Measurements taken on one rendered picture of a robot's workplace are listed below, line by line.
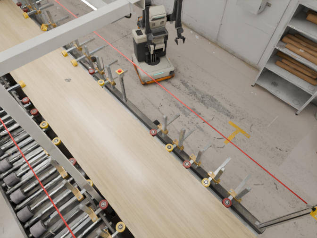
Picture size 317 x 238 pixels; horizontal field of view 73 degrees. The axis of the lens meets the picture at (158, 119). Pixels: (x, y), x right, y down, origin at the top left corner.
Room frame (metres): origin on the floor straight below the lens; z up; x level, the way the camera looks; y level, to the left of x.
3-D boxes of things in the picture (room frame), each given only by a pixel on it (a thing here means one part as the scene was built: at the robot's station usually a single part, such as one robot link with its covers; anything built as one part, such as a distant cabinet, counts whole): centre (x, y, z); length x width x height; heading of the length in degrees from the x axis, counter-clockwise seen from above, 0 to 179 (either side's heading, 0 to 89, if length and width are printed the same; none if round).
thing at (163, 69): (3.02, 0.12, 0.16); 0.67 x 0.64 x 0.25; 21
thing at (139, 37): (3.10, 0.15, 0.59); 0.55 x 0.34 x 0.83; 111
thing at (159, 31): (2.75, 0.02, 0.99); 0.28 x 0.16 x 0.22; 111
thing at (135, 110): (2.09, 0.75, 0.67); 5.11 x 0.08 x 0.10; 43
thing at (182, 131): (1.04, -0.24, 0.94); 0.04 x 0.04 x 0.48; 43
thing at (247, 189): (0.50, -0.75, 0.92); 0.04 x 0.04 x 0.48; 43
